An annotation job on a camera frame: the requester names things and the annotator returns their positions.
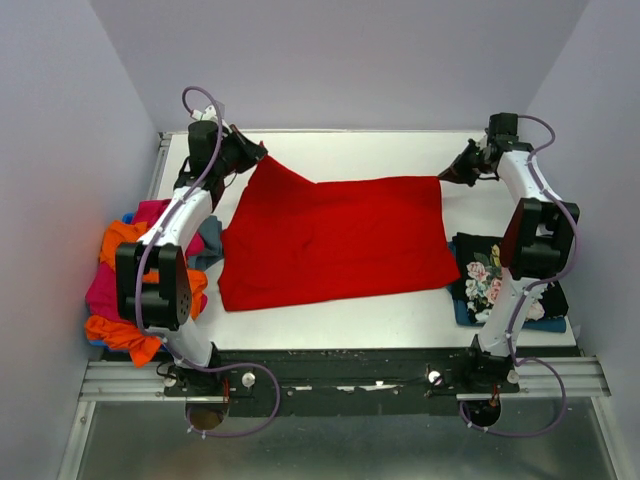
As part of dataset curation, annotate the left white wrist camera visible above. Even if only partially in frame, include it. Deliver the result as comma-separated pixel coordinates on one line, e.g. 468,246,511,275
190,102,225,122

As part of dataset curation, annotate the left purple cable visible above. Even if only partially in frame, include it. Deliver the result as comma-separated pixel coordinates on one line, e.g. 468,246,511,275
133,87,281,441

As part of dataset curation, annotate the pink t shirt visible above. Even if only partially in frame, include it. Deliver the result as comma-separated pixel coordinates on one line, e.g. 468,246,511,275
85,199,208,329

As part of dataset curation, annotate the orange t shirt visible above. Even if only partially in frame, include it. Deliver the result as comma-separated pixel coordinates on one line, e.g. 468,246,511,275
83,219,209,369

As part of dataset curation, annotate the grey blue t shirt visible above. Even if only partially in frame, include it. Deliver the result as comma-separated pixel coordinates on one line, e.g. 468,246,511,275
187,215,224,271

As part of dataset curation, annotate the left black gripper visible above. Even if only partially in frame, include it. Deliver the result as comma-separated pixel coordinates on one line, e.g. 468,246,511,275
215,124,268,175

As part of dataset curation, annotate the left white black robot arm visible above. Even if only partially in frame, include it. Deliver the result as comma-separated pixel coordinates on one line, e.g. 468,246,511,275
115,120,268,395

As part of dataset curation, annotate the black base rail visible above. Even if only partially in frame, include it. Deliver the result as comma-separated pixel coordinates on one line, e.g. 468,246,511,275
164,348,519,417

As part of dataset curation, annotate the red t shirt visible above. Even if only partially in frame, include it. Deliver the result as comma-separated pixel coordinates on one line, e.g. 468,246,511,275
218,157,460,312

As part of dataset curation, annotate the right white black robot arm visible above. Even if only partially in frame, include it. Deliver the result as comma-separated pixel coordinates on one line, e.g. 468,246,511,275
438,113,580,392

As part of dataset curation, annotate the black floral folded t shirt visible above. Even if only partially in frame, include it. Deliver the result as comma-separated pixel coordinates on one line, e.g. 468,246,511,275
449,231,570,325

